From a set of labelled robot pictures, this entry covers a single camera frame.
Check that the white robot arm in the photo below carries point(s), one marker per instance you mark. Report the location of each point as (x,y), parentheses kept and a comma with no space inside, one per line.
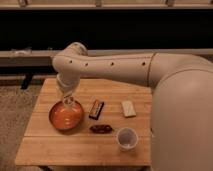
(181,119)

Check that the grey horizontal rail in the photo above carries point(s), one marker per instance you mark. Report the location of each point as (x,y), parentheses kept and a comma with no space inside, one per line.
(16,58)

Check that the wooden table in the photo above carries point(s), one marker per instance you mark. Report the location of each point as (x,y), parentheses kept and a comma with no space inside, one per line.
(43,145)

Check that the dark chocolate bar pack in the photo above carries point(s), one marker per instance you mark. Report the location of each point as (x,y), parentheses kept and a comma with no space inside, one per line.
(96,109)

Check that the white sponge block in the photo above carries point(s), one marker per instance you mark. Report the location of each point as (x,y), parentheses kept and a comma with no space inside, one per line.
(128,109)

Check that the orange ceramic bowl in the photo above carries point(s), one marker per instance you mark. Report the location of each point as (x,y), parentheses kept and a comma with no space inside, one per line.
(65,118)

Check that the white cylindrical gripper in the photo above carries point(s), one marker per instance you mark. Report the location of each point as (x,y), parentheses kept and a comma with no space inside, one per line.
(67,85)

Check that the dark red snack packet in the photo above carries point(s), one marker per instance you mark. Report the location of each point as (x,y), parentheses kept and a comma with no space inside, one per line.
(101,129)

